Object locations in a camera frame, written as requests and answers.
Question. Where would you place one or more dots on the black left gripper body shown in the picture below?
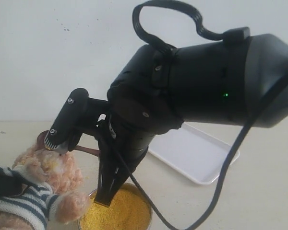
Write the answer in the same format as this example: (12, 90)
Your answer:
(10, 185)

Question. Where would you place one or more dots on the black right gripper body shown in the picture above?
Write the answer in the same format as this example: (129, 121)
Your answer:
(123, 138)

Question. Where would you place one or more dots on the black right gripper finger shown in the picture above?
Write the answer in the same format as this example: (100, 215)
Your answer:
(115, 165)

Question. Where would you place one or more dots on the tan teddy bear striped sweater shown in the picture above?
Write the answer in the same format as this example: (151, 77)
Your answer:
(49, 183)

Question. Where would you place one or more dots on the dark brown wooden spoon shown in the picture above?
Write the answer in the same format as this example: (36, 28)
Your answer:
(40, 145)

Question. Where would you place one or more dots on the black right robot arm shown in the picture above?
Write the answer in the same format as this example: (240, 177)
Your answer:
(219, 83)

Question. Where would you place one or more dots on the yellow millet grains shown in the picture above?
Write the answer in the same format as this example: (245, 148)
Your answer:
(127, 211)

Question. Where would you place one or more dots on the white rectangular plastic tray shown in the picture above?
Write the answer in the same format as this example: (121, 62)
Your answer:
(191, 152)

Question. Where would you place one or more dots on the black wrist camera on right gripper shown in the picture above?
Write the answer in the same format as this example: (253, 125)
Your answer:
(79, 115)

